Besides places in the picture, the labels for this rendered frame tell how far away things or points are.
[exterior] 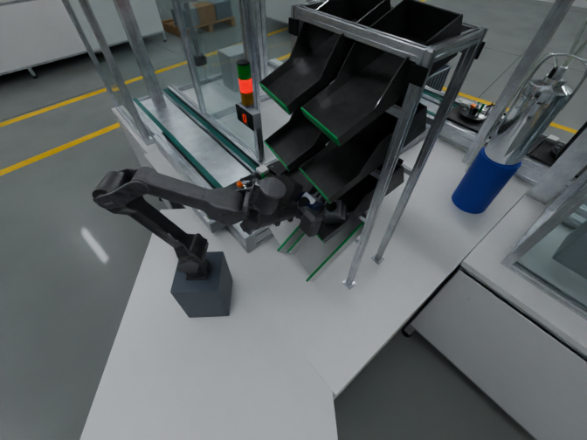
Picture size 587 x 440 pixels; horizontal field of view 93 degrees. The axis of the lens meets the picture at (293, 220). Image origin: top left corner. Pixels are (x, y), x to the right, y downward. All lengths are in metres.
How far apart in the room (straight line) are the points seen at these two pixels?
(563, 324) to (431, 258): 0.46
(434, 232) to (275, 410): 0.93
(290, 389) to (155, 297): 0.57
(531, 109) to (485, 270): 0.59
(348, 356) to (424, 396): 1.03
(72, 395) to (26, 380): 0.30
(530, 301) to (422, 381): 0.87
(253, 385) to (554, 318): 1.06
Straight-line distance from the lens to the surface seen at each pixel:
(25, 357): 2.46
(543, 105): 1.27
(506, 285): 1.36
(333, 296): 1.07
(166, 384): 1.05
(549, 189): 1.76
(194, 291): 0.89
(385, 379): 1.93
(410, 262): 1.23
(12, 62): 5.84
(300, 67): 0.75
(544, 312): 1.38
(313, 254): 0.95
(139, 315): 1.16
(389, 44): 0.60
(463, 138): 1.90
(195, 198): 0.62
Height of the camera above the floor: 1.82
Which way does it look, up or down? 50 degrees down
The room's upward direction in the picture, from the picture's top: 1 degrees clockwise
